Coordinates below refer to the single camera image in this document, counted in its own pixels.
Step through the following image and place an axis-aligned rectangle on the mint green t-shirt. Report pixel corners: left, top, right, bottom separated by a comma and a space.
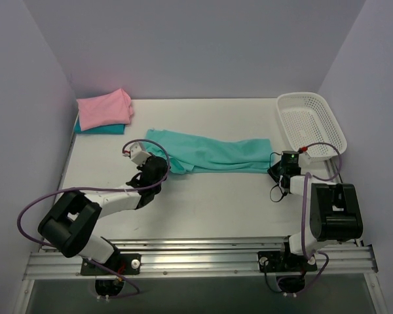
143, 130, 273, 175

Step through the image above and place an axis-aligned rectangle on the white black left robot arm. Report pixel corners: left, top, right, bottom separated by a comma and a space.
38, 154, 168, 274

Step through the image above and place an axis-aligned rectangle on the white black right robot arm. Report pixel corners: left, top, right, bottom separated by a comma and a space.
267, 150, 364, 270

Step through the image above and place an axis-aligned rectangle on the folded teal t-shirt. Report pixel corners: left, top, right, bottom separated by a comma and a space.
74, 120, 125, 135

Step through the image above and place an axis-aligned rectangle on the white perforated plastic basket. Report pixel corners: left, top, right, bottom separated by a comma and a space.
276, 92, 347, 163

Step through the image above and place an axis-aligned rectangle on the folded pink t-shirt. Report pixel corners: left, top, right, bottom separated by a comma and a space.
77, 88, 134, 131

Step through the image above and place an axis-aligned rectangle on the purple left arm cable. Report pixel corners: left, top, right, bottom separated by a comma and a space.
16, 138, 171, 299

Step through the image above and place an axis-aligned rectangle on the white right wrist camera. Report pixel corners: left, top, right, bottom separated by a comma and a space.
298, 147, 314, 166

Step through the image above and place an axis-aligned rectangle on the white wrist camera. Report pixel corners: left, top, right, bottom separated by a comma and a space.
130, 142, 151, 166
298, 147, 314, 166

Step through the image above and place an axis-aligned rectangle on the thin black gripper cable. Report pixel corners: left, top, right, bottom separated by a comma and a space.
269, 151, 291, 203

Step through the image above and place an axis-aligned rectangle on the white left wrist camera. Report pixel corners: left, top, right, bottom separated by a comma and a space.
130, 142, 151, 166

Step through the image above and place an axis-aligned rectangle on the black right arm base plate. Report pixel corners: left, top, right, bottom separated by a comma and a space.
257, 251, 318, 273

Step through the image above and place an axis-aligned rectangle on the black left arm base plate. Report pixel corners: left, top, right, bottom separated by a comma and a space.
80, 253, 141, 276

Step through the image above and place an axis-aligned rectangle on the aluminium mounting rail frame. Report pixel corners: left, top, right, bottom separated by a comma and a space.
22, 163, 379, 282

